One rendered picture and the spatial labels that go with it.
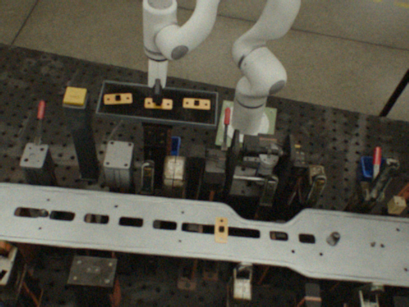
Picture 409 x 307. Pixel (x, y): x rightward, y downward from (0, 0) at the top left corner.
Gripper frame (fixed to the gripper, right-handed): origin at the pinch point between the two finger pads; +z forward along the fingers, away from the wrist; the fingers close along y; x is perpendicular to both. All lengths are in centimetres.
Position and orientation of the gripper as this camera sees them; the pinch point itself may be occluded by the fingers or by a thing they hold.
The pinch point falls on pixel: (158, 89)
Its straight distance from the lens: 143.6
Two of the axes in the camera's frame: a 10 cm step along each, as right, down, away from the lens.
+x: 10.0, 0.6, 0.8
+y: 0.0, 8.2, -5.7
